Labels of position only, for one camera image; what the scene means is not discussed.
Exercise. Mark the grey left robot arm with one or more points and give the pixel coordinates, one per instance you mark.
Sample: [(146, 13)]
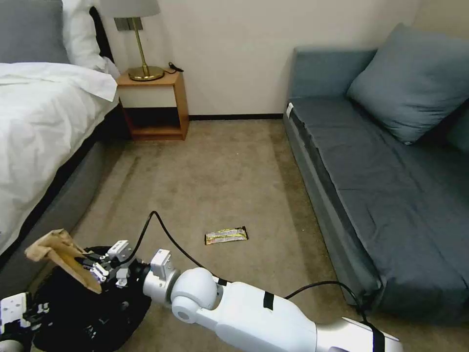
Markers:
[(8, 345)]

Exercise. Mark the white bed duvet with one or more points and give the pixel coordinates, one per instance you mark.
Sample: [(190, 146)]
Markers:
[(40, 139)]

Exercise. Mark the shiny snack wrapper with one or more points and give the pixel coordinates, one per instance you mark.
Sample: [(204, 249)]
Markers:
[(227, 235)]

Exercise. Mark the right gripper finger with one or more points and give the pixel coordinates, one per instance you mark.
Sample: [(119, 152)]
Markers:
[(89, 261), (99, 274)]

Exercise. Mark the brass table lamp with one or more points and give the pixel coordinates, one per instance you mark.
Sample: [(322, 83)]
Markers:
[(146, 72)]

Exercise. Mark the brown paper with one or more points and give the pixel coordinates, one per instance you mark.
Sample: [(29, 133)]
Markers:
[(66, 256)]

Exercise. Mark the metal wall switch panel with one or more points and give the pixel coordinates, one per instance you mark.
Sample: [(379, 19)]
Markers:
[(123, 24)]

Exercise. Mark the black headboard panel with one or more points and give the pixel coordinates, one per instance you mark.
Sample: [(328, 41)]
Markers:
[(102, 33)]

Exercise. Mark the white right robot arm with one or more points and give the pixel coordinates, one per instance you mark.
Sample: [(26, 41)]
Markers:
[(256, 315)]

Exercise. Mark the blue-grey sofa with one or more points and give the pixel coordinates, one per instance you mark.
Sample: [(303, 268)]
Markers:
[(366, 165)]

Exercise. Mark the large blue cushion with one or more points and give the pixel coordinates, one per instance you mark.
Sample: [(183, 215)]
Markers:
[(414, 80)]

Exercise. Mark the wooden nightstand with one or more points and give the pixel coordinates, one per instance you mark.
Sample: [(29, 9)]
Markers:
[(146, 93)]

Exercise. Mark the black trash bin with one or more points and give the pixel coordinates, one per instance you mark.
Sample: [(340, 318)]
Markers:
[(110, 322)]

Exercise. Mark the grey upholstered bed base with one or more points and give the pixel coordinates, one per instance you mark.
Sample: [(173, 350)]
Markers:
[(62, 205)]

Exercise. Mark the white sofa label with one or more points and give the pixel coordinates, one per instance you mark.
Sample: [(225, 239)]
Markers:
[(290, 110)]

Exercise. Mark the white pillow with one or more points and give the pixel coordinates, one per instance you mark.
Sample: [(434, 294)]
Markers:
[(82, 33)]

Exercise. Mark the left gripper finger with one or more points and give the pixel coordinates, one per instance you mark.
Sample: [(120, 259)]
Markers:
[(43, 307), (36, 325)]

